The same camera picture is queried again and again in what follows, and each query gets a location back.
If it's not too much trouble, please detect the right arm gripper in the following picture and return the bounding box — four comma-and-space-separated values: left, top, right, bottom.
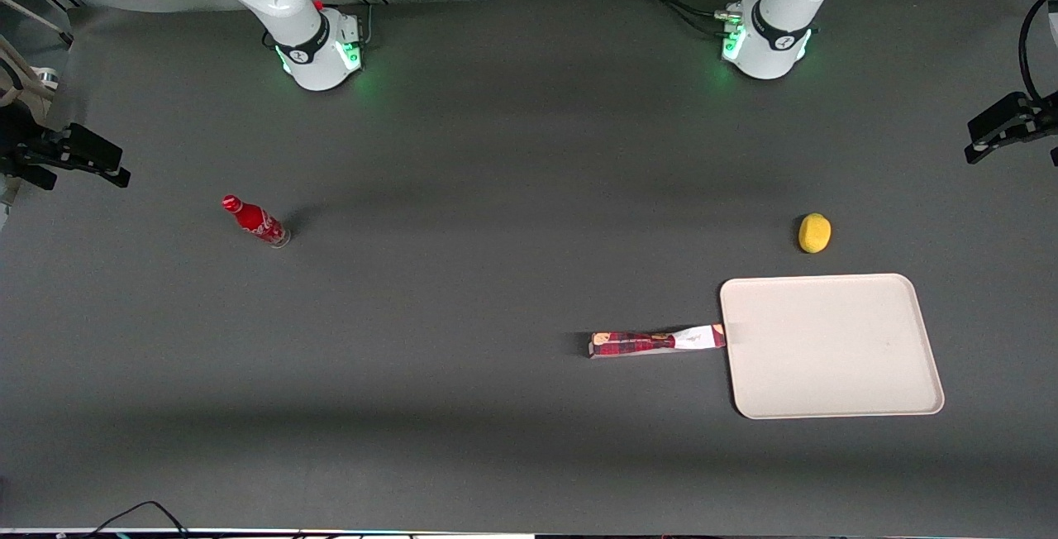
0, 101, 132, 192

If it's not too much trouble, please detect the yellow lemon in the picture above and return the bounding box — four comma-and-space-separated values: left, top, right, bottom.
798, 212, 832, 255

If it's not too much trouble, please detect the beige strap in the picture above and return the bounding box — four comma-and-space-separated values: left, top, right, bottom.
0, 0, 60, 110

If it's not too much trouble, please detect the black table edge cable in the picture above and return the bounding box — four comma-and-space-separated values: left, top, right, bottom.
81, 500, 193, 539

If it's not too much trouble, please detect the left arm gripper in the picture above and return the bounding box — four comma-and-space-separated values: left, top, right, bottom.
964, 91, 1058, 167

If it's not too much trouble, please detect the black left arm base cable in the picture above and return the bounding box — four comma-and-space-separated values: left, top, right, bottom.
623, 0, 774, 37

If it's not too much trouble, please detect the beige plastic tray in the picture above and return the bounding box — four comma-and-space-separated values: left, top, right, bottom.
719, 274, 946, 421

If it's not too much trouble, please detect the red cola bottle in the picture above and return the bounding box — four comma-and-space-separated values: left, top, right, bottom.
221, 194, 292, 249

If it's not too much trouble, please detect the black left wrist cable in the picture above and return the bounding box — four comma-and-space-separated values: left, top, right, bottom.
1018, 0, 1058, 103

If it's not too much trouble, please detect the red cookie box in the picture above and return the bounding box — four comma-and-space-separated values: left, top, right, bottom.
588, 323, 727, 359

